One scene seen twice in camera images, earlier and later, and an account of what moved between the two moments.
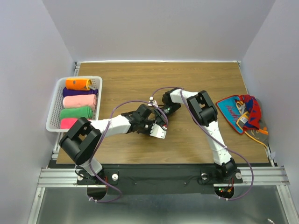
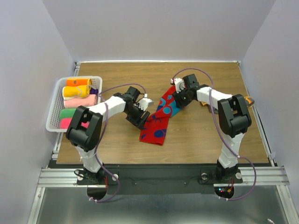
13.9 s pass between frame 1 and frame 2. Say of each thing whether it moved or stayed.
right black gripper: moved
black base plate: stayed
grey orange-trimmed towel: moved
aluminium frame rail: stayed
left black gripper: moved
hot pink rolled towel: stayed
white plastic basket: stayed
